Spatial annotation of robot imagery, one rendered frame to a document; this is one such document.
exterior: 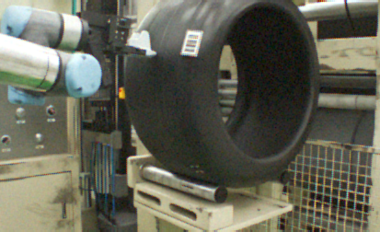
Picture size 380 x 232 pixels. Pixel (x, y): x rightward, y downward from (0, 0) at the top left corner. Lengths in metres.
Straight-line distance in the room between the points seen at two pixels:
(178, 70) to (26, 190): 0.84
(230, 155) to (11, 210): 0.87
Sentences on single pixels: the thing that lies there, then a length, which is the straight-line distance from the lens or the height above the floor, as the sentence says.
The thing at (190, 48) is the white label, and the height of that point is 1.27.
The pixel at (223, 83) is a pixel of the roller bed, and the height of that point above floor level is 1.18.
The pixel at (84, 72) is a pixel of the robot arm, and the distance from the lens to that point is 0.68.
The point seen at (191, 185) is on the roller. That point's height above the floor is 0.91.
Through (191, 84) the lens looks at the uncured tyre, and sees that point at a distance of 0.90.
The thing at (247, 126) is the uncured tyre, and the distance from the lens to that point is 1.43.
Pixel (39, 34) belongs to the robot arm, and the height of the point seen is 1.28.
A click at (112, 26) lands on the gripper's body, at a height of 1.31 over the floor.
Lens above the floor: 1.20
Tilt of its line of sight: 6 degrees down
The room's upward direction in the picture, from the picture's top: 1 degrees clockwise
